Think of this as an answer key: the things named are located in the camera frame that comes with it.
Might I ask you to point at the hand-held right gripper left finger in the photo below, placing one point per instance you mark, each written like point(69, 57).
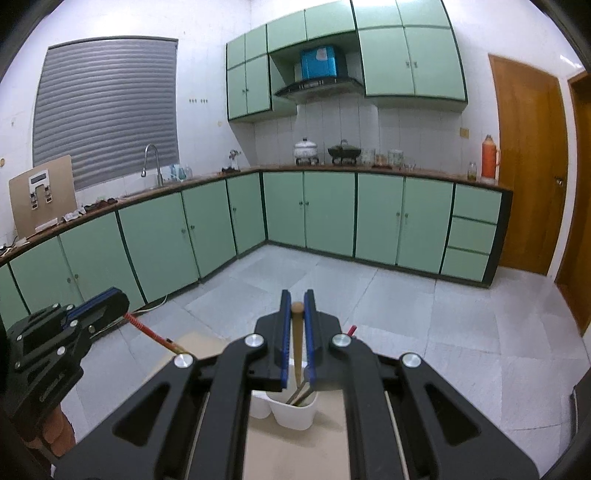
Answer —
point(286, 350)

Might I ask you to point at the green base kitchen cabinets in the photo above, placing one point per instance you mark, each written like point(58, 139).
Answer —
point(157, 230)

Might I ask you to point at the chrome kitchen faucet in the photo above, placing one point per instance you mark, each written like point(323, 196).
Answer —
point(158, 173)

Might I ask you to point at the glass jar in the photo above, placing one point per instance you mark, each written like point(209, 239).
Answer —
point(472, 171)

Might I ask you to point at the brown wooden chopstick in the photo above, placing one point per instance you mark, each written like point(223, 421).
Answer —
point(298, 332)

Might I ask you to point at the black wok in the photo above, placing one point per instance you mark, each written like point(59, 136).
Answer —
point(344, 150)

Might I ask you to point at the blue box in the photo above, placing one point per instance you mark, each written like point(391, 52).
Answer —
point(318, 62)

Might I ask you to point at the white cooking pot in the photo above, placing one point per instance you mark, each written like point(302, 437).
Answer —
point(305, 148)

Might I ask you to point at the black chopstick with silver band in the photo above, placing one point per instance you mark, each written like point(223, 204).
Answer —
point(299, 398)

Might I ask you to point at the grey window shutter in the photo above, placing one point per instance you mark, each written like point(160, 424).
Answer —
point(106, 110)

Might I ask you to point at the black range hood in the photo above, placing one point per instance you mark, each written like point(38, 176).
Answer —
point(318, 85)

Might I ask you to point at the bottles beside sink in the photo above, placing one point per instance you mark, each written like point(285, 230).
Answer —
point(181, 171)

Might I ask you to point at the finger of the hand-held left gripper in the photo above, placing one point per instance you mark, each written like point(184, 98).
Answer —
point(108, 309)
point(92, 302)

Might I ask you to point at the orange thermos flask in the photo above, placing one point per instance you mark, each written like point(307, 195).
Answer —
point(488, 159)

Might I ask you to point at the cardboard board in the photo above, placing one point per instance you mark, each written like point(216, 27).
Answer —
point(62, 184)

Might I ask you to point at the small countertop appliance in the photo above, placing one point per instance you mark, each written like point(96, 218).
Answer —
point(233, 159)

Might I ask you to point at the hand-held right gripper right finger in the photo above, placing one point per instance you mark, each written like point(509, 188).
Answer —
point(310, 355)

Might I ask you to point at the person's left hand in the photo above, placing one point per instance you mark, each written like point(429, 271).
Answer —
point(60, 436)

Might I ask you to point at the white device on cardboard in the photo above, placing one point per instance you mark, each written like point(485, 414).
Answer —
point(39, 177)

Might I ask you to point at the wooden door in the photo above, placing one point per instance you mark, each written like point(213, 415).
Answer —
point(526, 175)
point(579, 207)

